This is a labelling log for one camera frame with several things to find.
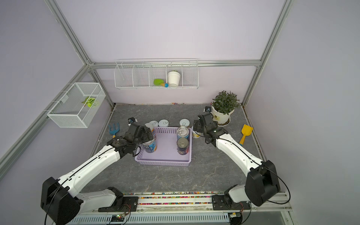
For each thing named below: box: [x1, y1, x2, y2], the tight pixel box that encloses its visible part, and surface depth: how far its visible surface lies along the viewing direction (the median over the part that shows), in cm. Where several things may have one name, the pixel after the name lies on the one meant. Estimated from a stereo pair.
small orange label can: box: [179, 118, 191, 128], surface depth 104 cm
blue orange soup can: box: [176, 126, 190, 140], surface depth 93 cm
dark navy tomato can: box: [176, 137, 190, 156], surface depth 88 cm
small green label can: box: [157, 118, 170, 128], surface depth 104 cm
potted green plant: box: [210, 90, 241, 127], surface depth 98 cm
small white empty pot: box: [167, 71, 181, 87], surface depth 95 cm
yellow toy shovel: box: [239, 124, 254, 147], surface depth 105 cm
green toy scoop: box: [153, 78, 170, 88], surface depth 101 cm
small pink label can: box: [149, 120, 159, 128], surface depth 104 cm
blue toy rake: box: [107, 122, 120, 139], surface depth 107 cm
